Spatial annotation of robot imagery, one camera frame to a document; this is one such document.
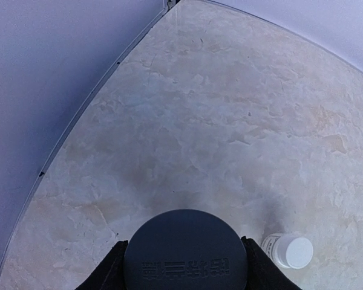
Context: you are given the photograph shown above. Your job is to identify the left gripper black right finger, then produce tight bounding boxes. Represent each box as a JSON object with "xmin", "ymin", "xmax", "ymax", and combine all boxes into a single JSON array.
[{"xmin": 241, "ymin": 236, "xmax": 299, "ymax": 290}]

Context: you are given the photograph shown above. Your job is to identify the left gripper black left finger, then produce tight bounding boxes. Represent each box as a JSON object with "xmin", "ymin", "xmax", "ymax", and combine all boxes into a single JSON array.
[{"xmin": 76, "ymin": 240, "xmax": 128, "ymax": 290}]

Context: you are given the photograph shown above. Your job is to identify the small white pill bottle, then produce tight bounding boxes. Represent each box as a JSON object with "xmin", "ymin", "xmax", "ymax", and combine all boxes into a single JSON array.
[{"xmin": 261, "ymin": 233, "xmax": 313, "ymax": 269}]

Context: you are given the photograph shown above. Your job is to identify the orange pill bottle grey cap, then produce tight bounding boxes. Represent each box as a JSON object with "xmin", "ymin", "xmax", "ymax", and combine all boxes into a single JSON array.
[{"xmin": 123, "ymin": 209, "xmax": 248, "ymax": 289}]

